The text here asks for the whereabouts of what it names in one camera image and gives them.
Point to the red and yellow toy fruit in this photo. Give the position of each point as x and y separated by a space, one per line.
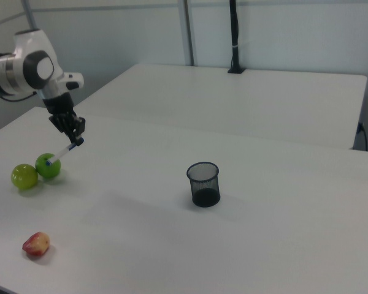
36 244

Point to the black pole with clamp base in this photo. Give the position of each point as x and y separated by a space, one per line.
234 36

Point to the black mesh pen cup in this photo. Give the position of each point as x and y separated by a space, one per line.
205 196

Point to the white marker with blue cap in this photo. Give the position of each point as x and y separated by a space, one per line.
62 152

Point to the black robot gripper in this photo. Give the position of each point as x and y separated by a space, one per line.
59 105

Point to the dark green apple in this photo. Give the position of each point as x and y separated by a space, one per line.
50 171

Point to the yellow-green apple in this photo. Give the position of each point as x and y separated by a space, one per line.
24 176

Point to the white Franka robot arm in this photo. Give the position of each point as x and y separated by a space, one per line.
6 70

